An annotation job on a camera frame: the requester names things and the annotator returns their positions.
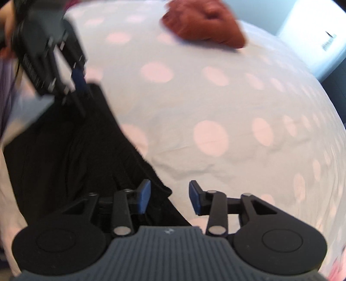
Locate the black sliding door wardrobe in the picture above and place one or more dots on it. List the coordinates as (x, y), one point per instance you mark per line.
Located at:
(336, 91)

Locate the person's purple clothing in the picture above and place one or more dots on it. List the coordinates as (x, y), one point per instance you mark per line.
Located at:
(9, 91)

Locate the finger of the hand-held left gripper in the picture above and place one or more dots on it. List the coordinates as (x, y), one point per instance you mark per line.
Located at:
(73, 101)
(79, 78)

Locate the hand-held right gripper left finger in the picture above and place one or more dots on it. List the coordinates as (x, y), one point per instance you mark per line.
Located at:
(144, 197)

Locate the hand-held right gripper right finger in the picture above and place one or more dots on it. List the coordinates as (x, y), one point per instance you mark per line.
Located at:
(194, 197)

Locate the white room door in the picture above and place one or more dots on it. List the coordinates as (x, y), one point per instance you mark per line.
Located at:
(310, 32)

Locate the folded rust red garment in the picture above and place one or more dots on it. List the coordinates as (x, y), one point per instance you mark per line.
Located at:
(208, 21)

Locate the bed with pink dotted sheet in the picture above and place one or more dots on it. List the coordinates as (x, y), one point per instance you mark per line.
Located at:
(216, 108)

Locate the black garment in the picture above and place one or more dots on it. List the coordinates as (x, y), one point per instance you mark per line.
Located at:
(67, 151)

